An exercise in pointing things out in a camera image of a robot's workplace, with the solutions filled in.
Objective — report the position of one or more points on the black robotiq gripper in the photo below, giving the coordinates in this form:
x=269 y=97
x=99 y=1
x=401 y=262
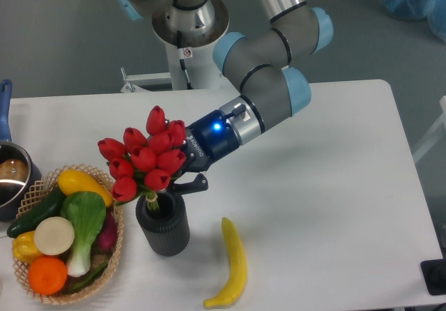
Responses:
x=208 y=140

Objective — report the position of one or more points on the red tulip bouquet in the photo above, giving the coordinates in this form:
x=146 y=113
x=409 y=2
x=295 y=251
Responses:
x=142 y=166

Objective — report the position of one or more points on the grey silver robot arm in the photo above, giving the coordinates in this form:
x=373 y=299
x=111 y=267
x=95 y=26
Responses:
x=269 y=89

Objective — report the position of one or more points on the dark grey ribbed vase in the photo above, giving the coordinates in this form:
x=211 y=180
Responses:
x=167 y=231

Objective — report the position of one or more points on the yellow banana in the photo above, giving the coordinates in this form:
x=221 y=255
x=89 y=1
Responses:
x=238 y=271

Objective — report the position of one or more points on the purple red onion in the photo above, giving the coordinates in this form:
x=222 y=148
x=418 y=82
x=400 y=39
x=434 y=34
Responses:
x=107 y=237

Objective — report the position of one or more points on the green bok choy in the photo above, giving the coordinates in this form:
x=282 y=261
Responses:
x=86 y=212

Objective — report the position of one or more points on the yellow squash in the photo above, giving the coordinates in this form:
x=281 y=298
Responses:
x=72 y=180

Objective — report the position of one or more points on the green chili pepper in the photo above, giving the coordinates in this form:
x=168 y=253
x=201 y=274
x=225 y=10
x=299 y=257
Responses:
x=88 y=280

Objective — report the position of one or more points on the dark green cucumber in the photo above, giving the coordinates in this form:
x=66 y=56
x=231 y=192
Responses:
x=48 y=207

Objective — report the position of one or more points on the woven wicker basket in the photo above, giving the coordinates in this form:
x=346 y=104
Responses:
x=106 y=260

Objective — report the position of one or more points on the orange fruit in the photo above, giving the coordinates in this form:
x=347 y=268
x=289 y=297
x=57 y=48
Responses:
x=47 y=275

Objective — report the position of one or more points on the yellow bell pepper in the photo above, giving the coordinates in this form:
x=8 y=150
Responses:
x=25 y=249

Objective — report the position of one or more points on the black device at edge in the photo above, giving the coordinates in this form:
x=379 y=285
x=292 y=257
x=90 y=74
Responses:
x=434 y=276

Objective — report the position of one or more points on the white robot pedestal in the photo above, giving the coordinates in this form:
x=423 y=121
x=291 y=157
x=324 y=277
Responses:
x=189 y=68

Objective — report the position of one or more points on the blue handled saucepan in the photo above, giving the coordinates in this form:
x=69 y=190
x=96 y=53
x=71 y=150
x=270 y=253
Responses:
x=18 y=171

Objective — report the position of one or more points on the white frame at right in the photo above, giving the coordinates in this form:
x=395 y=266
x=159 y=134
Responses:
x=431 y=137

